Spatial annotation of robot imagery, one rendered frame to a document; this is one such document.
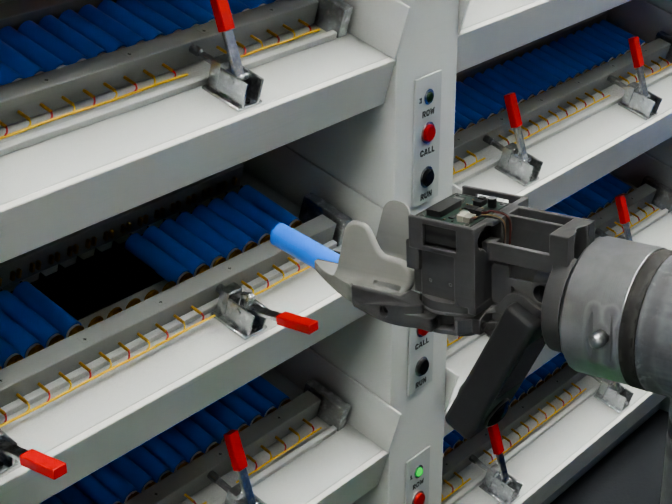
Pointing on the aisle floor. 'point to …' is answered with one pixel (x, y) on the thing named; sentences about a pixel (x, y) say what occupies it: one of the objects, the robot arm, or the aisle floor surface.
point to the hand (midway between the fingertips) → (340, 271)
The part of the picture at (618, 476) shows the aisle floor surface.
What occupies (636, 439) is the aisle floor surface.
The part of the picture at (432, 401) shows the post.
